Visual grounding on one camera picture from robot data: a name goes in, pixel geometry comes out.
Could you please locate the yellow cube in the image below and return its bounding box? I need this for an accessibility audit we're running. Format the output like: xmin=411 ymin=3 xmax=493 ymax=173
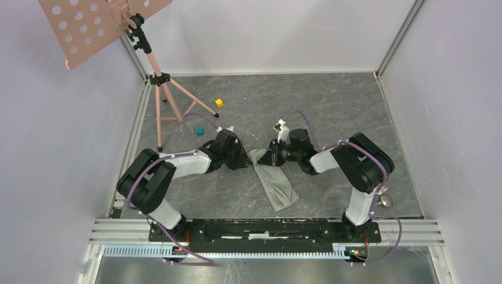
xmin=215 ymin=99 xmax=224 ymax=108

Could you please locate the grey cloth napkin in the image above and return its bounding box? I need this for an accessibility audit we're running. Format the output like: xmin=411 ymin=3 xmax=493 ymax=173
xmin=247 ymin=149 xmax=300 ymax=212

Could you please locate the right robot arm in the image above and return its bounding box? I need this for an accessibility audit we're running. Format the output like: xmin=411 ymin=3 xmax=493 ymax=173
xmin=258 ymin=128 xmax=395 ymax=241

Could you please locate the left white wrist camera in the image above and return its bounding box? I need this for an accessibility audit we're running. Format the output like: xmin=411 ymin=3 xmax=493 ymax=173
xmin=216 ymin=125 xmax=234 ymax=133

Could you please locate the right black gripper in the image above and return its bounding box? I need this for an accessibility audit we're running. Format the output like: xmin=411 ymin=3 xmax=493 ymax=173
xmin=257 ymin=139 xmax=301 ymax=167

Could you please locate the silver spoon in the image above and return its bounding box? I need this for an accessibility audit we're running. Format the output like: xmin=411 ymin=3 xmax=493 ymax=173
xmin=375 ymin=194 xmax=393 ymax=208

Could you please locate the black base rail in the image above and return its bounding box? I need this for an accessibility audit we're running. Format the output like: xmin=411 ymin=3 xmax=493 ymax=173
xmin=170 ymin=218 xmax=382 ymax=253

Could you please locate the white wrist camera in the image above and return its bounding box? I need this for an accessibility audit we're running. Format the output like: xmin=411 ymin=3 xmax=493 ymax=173
xmin=273 ymin=119 xmax=290 ymax=143
xmin=216 ymin=125 xmax=234 ymax=133

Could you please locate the pink music stand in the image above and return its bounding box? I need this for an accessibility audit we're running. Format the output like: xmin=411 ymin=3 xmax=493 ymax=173
xmin=39 ymin=0 xmax=219 ymax=151

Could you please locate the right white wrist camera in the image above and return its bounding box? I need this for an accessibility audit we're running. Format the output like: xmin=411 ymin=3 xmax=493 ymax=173
xmin=273 ymin=119 xmax=290 ymax=143

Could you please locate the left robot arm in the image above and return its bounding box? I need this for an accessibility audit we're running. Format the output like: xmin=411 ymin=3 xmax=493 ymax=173
xmin=116 ymin=129 xmax=252 ymax=241

